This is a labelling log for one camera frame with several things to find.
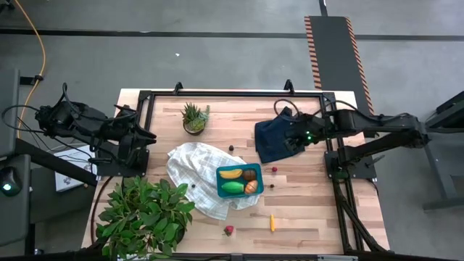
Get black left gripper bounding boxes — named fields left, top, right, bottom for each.
left=112, top=106, right=158, bottom=151

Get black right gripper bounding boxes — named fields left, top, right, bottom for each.
left=283, top=112, right=328, bottom=154

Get yellow toy banana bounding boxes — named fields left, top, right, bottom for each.
left=218, top=168, right=244, bottom=181

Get green toy fruit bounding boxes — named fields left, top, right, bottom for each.
left=220, top=181, right=246, bottom=194

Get teal plastic tupperware container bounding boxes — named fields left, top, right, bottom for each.
left=215, top=162, right=265, bottom=199

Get dark blue cloth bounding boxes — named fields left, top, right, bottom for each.
left=254, top=116, right=306, bottom=164

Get succulent plant in black bowl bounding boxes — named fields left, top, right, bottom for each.
left=180, top=102, right=211, bottom=137

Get white plaid kitchen towel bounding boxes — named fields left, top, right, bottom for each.
left=165, top=141, right=260, bottom=221

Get leafy green potted plant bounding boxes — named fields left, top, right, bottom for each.
left=94, top=175, right=196, bottom=261

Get black floor mat striped edges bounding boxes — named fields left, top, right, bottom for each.
left=303, top=15, right=381, bottom=138

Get black computer mouse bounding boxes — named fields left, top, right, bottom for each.
left=0, top=165, right=23, bottom=198

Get grey metal stand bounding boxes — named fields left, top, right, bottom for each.
left=399, top=90, right=464, bottom=212

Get grey side desk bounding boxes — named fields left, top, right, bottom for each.
left=0, top=67, right=37, bottom=257

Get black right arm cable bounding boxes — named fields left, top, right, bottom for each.
left=273, top=98, right=302, bottom=117

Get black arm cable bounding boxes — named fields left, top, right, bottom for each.
left=273, top=98, right=302, bottom=117
left=1, top=104, right=43, bottom=134

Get black stand with cable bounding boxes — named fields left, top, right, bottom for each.
left=136, top=78, right=392, bottom=261

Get brown curved cable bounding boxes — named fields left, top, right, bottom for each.
left=89, top=175, right=114, bottom=247

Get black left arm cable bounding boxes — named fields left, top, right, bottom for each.
left=1, top=104, right=43, bottom=134

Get yellow floor cable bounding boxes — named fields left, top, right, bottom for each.
left=13, top=0, right=47, bottom=138

